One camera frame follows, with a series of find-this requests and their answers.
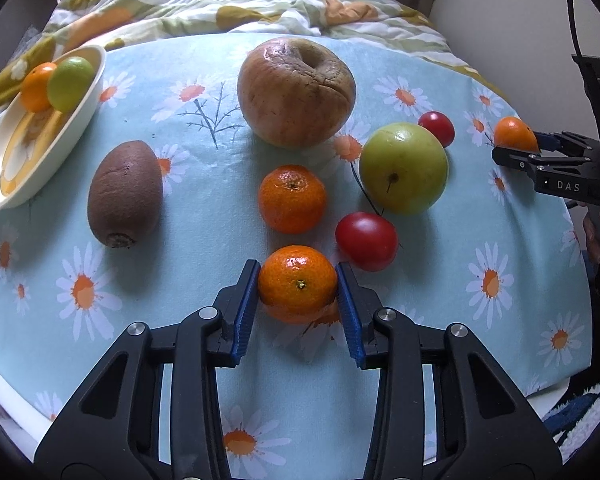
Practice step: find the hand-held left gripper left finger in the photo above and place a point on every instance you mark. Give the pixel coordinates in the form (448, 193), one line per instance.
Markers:
(245, 310)

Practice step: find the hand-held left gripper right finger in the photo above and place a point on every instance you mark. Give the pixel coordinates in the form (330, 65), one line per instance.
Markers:
(347, 310)

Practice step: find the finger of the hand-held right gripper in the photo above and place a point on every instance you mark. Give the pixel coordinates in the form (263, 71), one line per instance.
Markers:
(547, 141)
(515, 157)

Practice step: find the small tangerine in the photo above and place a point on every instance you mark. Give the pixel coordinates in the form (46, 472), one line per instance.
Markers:
(292, 200)
(514, 132)
(297, 285)

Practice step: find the large red tomato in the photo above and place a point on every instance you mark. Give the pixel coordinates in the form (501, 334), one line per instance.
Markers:
(366, 241)

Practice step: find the small red tomato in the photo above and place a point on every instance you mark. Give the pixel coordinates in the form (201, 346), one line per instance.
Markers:
(436, 127)

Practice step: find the large green apple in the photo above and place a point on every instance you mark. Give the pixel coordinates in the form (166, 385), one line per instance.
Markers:
(404, 167)

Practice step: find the brown kiwi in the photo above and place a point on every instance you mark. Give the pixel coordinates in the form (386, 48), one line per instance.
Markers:
(125, 192)

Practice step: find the wrinkled brown apple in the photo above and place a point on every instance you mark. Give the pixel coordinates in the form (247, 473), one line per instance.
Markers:
(296, 92)

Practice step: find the cream oval bowl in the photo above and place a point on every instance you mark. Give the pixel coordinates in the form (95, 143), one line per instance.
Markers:
(35, 160)

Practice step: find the blue daisy print tablecloth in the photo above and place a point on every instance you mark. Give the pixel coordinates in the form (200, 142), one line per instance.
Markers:
(205, 200)

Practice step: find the fluffy blue white rug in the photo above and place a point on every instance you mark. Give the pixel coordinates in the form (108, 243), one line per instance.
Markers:
(577, 420)

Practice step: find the small green apple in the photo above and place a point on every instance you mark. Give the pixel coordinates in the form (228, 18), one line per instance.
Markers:
(72, 82)

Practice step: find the orange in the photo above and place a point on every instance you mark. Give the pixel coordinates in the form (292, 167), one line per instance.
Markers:
(34, 87)

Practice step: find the green striped floral blanket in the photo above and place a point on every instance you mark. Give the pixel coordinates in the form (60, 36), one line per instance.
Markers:
(205, 5)

